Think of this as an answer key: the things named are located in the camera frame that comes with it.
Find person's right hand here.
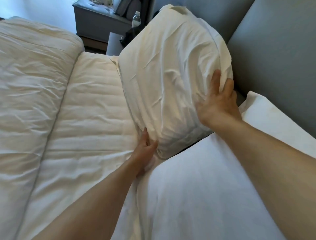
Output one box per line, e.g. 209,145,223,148
196,69,242,129

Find person's left hand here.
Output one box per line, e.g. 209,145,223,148
128,127,158,178

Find white pillow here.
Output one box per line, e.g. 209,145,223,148
110,4,234,159
111,91,316,240

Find white bed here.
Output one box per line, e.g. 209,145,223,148
17,52,148,240

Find person's right forearm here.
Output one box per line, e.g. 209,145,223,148
215,118,316,240

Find person's left forearm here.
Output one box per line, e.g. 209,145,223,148
32,158,144,240

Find grey padded headboard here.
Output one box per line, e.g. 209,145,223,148
148,0,316,139

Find black bag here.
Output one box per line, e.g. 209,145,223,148
121,24,144,47

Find grey side table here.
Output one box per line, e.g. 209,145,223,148
106,32,124,56

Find clear water bottle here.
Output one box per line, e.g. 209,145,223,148
131,11,141,28

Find white duvet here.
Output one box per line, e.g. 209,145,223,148
0,16,85,240

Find grey cushion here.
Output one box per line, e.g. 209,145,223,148
113,0,142,20

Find grey sofa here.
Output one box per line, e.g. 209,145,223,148
73,0,148,52

